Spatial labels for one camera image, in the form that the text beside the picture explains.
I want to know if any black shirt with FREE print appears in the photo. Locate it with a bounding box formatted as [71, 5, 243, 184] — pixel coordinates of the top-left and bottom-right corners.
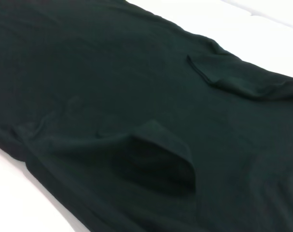
[0, 0, 293, 232]

